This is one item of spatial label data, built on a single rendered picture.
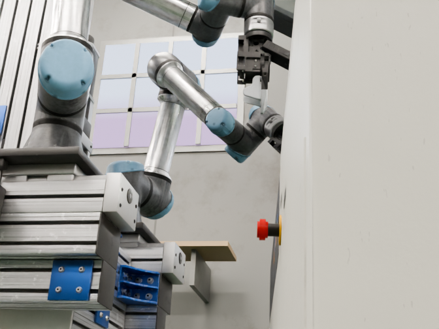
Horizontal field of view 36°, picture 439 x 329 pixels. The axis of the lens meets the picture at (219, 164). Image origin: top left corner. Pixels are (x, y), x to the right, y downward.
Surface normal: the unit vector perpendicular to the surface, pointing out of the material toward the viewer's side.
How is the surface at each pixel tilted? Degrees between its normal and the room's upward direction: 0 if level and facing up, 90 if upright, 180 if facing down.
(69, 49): 98
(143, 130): 90
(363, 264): 90
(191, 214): 90
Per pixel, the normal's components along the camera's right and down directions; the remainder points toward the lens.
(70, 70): 0.26, -0.25
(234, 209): -0.18, -0.40
